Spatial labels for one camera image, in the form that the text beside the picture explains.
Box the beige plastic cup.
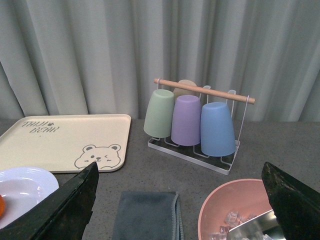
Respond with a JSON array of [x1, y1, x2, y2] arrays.
[[173, 79, 197, 100]]

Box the purple plastic cup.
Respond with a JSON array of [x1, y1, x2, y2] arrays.
[[171, 95, 202, 146]]

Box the pink bowl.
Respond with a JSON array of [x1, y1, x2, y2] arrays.
[[197, 178, 272, 240]]

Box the ice cubes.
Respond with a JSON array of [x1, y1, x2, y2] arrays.
[[208, 212, 272, 240]]

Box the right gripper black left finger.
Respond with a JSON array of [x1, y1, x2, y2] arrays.
[[0, 162, 99, 240]]

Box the white round plate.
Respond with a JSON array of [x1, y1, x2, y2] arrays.
[[0, 166, 59, 228]]

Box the grey folded cloth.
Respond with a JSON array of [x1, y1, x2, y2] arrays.
[[112, 191, 185, 240]]

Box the beige bear tray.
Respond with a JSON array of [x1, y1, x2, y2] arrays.
[[0, 114, 131, 173]]

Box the green plastic cup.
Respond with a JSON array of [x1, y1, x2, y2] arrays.
[[143, 89, 175, 138]]

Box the blue plastic cup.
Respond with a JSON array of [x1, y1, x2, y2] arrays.
[[200, 102, 236, 157]]

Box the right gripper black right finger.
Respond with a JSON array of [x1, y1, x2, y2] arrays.
[[261, 162, 320, 240]]

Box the white cup rack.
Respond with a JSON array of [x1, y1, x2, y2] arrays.
[[147, 78, 256, 175]]

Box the orange fruit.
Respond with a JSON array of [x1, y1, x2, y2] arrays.
[[0, 195, 6, 217]]

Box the metal scoop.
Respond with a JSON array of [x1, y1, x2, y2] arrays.
[[227, 210, 286, 240]]

